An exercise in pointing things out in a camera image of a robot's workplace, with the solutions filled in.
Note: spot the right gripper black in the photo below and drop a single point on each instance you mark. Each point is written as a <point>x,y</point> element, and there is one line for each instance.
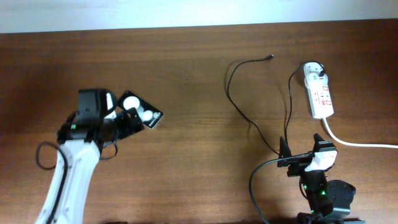
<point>297,163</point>

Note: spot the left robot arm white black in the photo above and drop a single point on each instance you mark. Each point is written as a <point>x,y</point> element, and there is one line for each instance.
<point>100,120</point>

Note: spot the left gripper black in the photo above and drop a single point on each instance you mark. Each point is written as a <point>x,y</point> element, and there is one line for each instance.
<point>127,130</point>

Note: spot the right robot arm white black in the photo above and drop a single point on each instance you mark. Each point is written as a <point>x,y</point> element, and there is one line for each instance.
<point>329,200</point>

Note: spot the white power strip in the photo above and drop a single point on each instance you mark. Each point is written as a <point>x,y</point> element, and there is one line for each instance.
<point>320,97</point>

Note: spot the white charger adapter plug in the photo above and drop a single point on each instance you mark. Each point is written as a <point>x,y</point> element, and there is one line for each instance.
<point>314,80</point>

